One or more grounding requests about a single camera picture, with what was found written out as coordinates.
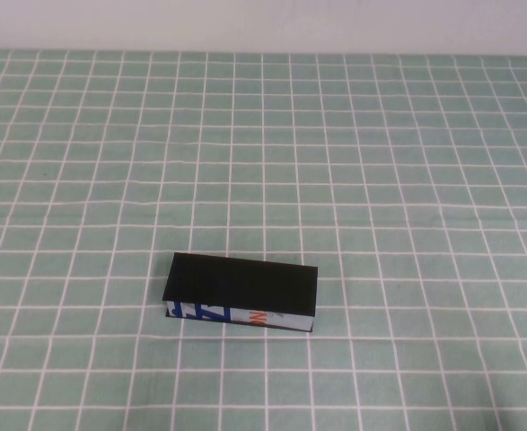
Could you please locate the black printed glasses case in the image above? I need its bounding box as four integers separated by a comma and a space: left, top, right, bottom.
161, 251, 319, 334

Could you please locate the green checked tablecloth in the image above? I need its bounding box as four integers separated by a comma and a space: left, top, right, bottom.
0, 48, 527, 431

